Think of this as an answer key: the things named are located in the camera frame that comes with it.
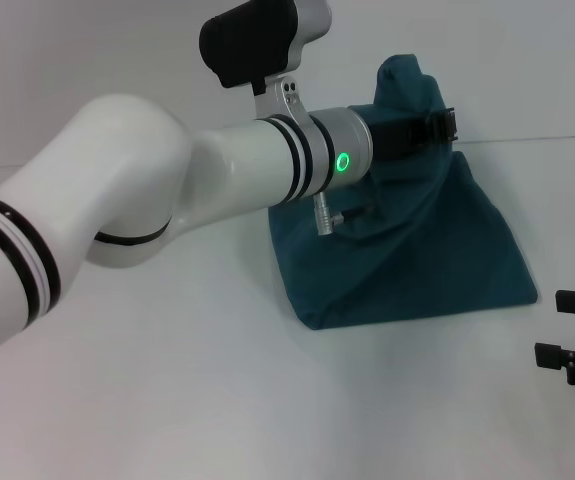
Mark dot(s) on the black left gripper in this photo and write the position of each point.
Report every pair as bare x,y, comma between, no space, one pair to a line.
392,137

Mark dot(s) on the teal T-shirt with FREE print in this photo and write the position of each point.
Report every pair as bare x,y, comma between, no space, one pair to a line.
417,250

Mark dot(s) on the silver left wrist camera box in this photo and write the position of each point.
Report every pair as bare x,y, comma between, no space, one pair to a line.
257,40

